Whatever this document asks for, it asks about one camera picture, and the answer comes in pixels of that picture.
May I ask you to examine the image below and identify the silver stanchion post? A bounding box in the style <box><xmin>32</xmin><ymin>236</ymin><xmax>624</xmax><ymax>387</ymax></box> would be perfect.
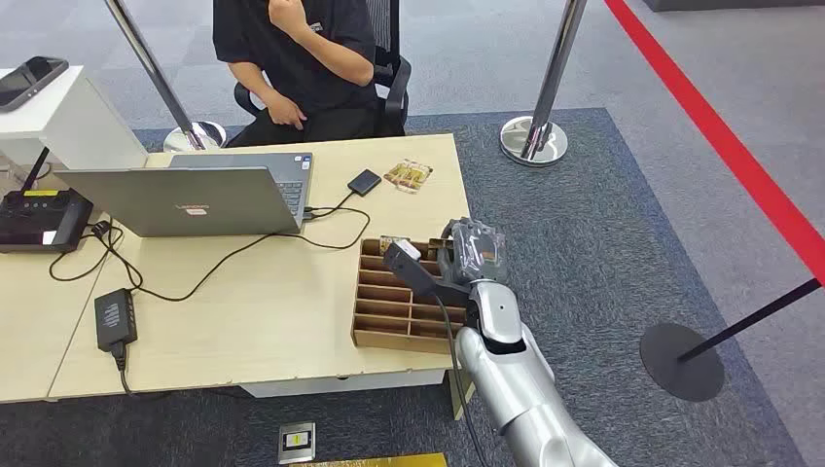
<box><xmin>499</xmin><ymin>0</ymin><xmax>589</xmax><ymax>167</ymax></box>
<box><xmin>102</xmin><ymin>0</ymin><xmax>228</xmax><ymax>155</ymax></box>

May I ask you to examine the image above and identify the white pedestal box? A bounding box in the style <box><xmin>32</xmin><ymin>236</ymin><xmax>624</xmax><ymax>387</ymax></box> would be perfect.
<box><xmin>0</xmin><ymin>64</ymin><xmax>150</xmax><ymax>172</ymax></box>

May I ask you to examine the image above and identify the black office chair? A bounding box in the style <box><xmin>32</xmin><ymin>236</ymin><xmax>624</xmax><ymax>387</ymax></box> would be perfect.
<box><xmin>233</xmin><ymin>0</ymin><xmax>413</xmax><ymax>138</ymax></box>

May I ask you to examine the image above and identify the black remote controller with antenna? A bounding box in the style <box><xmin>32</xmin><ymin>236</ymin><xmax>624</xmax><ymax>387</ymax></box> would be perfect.
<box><xmin>0</xmin><ymin>146</ymin><xmax>94</xmax><ymax>254</ymax></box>

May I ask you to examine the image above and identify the black and white wrist camera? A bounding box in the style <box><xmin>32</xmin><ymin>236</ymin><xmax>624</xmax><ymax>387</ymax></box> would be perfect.
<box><xmin>382</xmin><ymin>238</ymin><xmax>473</xmax><ymax>308</ymax></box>

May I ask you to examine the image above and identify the black power adapter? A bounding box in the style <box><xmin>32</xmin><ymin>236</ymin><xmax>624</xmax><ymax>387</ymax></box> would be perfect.
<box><xmin>93</xmin><ymin>288</ymin><xmax>139</xmax><ymax>354</ymax></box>

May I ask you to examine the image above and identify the black adapter mains cable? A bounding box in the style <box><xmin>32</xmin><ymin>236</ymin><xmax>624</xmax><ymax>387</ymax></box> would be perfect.
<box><xmin>109</xmin><ymin>341</ymin><xmax>134</xmax><ymax>396</ymax></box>

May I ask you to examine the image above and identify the red floor tape line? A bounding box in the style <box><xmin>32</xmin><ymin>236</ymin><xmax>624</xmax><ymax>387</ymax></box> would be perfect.
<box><xmin>604</xmin><ymin>0</ymin><xmax>825</xmax><ymax>285</ymax></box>

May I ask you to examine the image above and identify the black stanchion post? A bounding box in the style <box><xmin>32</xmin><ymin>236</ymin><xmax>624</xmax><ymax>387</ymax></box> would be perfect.
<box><xmin>639</xmin><ymin>276</ymin><xmax>825</xmax><ymax>404</ymax></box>

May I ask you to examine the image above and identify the person's left hand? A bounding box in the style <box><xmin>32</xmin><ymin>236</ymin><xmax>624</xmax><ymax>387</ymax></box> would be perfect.
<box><xmin>267</xmin><ymin>0</ymin><xmax>311</xmax><ymax>37</ymax></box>

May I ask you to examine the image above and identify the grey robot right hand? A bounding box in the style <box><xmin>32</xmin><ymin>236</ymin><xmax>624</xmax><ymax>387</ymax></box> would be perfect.
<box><xmin>437</xmin><ymin>217</ymin><xmax>509</xmax><ymax>286</ymax></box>

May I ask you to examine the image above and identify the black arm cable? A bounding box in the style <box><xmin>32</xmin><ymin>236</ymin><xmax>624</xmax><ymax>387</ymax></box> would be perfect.
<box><xmin>434</xmin><ymin>295</ymin><xmax>489</xmax><ymax>467</ymax></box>

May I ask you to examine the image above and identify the black handheld screen device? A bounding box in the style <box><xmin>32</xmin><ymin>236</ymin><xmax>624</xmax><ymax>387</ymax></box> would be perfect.
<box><xmin>0</xmin><ymin>55</ymin><xmax>70</xmax><ymax>114</ymax></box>

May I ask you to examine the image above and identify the dark blue carpet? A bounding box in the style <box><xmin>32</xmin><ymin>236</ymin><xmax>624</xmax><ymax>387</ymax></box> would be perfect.
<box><xmin>0</xmin><ymin>108</ymin><xmax>807</xmax><ymax>467</ymax></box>

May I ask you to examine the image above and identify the yellow floor strip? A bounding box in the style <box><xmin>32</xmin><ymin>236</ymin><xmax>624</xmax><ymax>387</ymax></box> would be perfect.
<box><xmin>290</xmin><ymin>452</ymin><xmax>448</xmax><ymax>467</ymax></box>

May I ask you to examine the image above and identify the cardboard slotted organizer box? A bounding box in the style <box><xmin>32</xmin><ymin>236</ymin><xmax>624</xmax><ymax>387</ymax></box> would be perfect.
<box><xmin>350</xmin><ymin>236</ymin><xmax>475</xmax><ymax>357</ymax></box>

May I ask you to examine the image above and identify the white desk underframe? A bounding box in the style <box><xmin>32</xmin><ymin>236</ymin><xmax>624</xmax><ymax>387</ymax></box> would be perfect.
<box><xmin>239</xmin><ymin>368</ymin><xmax>448</xmax><ymax>400</ymax></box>

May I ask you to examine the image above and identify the wooden desk leg bracket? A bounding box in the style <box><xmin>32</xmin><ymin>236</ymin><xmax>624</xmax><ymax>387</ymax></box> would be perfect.
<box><xmin>448</xmin><ymin>370</ymin><xmax>477</xmax><ymax>421</ymax></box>

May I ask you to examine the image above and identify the grey laptop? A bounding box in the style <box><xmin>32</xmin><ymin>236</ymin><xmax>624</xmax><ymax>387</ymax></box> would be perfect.
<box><xmin>54</xmin><ymin>152</ymin><xmax>315</xmax><ymax>238</ymax></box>

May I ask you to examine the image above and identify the silver floor socket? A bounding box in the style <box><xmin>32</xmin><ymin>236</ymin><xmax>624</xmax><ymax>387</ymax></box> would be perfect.
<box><xmin>277</xmin><ymin>421</ymin><xmax>317</xmax><ymax>466</ymax></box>

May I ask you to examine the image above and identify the person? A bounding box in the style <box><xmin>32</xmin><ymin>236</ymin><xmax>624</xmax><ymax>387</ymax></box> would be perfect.
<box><xmin>212</xmin><ymin>0</ymin><xmax>408</xmax><ymax>150</ymax></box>

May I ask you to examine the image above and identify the person's right hand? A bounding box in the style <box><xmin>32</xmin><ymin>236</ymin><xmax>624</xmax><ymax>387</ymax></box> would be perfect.
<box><xmin>265</xmin><ymin>92</ymin><xmax>308</xmax><ymax>131</ymax></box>

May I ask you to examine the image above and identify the black card reader cable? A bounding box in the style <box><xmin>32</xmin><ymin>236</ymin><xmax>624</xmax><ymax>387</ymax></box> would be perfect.
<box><xmin>303</xmin><ymin>190</ymin><xmax>356</xmax><ymax>222</ymax></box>

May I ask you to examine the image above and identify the black controller cable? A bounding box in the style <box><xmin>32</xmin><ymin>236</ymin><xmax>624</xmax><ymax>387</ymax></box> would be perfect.
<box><xmin>48</xmin><ymin>219</ymin><xmax>144</xmax><ymax>291</ymax></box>

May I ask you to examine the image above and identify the black laptop power cable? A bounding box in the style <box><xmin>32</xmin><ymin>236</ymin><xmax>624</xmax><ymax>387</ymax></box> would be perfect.
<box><xmin>126</xmin><ymin>207</ymin><xmax>373</xmax><ymax>305</ymax></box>

